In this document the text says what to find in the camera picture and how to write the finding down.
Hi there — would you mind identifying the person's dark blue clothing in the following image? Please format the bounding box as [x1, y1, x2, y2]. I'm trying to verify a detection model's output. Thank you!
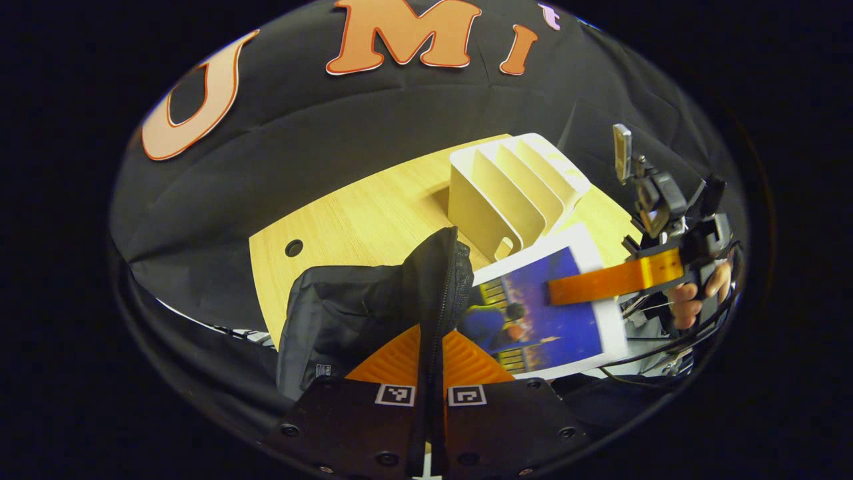
[552, 372, 674, 434]

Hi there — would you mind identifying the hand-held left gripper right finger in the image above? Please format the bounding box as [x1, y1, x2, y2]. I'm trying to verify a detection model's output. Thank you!
[443, 330, 591, 479]

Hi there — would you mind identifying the black schoolbag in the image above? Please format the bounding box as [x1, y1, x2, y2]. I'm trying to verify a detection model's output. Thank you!
[277, 227, 476, 477]

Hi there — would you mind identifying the white bookshelf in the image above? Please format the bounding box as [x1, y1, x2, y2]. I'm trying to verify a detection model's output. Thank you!
[448, 133, 591, 263]

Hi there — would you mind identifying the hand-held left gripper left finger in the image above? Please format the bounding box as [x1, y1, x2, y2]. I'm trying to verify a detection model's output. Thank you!
[270, 325, 424, 480]

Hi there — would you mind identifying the blue picture cover book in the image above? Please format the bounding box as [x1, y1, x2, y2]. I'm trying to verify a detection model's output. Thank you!
[460, 223, 631, 381]

